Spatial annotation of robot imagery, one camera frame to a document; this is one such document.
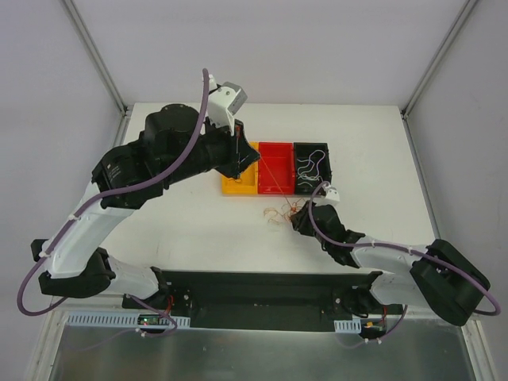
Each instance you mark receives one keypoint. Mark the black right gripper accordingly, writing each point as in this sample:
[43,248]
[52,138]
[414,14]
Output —
[313,221]

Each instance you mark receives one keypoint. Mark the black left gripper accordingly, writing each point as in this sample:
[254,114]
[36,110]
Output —
[236,151]

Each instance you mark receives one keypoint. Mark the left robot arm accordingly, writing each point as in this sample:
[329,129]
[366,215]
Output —
[175,144]

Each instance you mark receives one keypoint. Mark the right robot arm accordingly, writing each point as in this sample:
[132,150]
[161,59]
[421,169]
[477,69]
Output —
[435,276]

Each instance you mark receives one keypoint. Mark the yellow plastic bin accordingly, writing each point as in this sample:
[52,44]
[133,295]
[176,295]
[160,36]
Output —
[247,184]

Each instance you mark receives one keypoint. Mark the red plastic bin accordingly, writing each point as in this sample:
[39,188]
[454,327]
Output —
[276,168]

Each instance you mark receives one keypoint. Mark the black plastic bin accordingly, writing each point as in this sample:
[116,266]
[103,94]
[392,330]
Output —
[311,166]

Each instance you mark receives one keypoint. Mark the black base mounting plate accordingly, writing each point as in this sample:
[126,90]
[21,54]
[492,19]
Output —
[268,301]

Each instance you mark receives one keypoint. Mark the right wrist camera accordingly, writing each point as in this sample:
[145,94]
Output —
[331,195]

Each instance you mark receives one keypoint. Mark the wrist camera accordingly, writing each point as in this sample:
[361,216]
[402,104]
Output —
[331,195]
[224,101]

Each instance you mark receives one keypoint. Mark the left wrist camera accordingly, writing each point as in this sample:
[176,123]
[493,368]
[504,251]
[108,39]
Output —
[224,101]

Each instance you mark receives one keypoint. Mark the right white cable duct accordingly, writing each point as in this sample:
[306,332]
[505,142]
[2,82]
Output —
[352,326]

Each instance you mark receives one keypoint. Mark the white cable duct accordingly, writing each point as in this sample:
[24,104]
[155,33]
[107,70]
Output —
[118,320]
[352,326]

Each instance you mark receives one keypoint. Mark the right aluminium table rail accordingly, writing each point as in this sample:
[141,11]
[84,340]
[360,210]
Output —
[423,179]

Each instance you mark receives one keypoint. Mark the aluminium table rail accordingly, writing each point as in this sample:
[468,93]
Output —
[69,247]
[423,179]

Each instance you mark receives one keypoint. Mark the left aluminium frame post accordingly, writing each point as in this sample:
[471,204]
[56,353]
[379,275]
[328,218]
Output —
[94,55]

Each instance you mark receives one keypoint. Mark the aluminium frame post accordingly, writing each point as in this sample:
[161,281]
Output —
[94,55]
[449,39]

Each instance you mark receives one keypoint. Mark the left white cable duct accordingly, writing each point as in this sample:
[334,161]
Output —
[118,320]

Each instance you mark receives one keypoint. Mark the left aluminium table rail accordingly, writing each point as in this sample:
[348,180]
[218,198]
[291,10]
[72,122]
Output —
[69,247]

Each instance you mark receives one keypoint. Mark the right aluminium frame post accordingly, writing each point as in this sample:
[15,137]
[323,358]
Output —
[449,39]

